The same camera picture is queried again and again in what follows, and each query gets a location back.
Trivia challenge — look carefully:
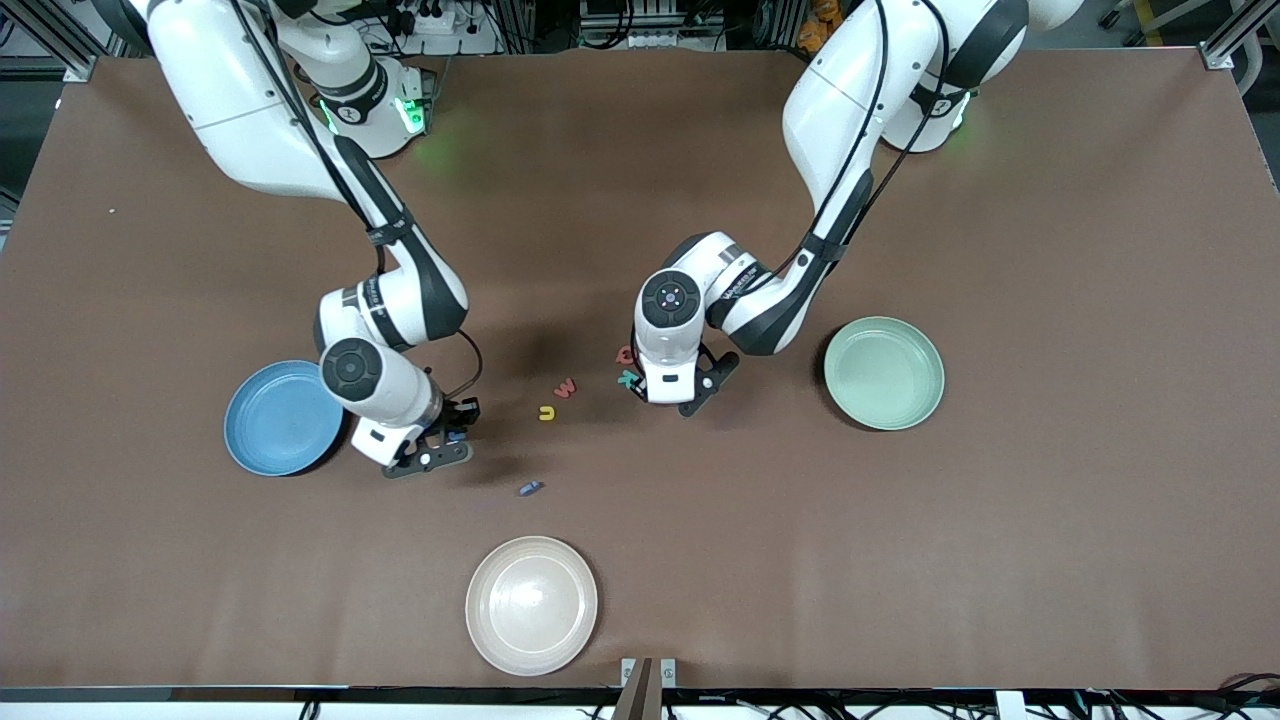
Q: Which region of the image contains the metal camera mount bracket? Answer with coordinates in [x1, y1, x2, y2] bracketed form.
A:
[612, 656, 679, 720]

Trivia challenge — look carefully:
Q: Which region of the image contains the green round plate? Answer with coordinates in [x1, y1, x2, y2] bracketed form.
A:
[823, 316, 946, 432]

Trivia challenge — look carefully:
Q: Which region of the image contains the grey base connector box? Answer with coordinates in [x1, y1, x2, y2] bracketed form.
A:
[395, 68, 438, 136]

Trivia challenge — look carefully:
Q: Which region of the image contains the white electronics box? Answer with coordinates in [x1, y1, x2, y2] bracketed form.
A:
[578, 0, 723, 51]

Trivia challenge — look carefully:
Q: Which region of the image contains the aluminium frame profile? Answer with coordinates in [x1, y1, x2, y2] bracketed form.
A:
[0, 0, 126, 83]
[1200, 0, 1280, 71]

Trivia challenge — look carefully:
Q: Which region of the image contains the blue round plate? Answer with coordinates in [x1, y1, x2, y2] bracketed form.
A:
[223, 360, 346, 478]

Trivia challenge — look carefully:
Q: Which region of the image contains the white power strip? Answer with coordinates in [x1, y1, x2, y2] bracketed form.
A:
[395, 0, 501, 56]

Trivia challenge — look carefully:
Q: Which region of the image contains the orange packaged snacks pile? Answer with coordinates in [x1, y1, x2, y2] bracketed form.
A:
[797, 0, 843, 53]

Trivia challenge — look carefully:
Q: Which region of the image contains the beige round plate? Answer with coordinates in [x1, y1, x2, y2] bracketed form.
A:
[465, 536, 599, 677]

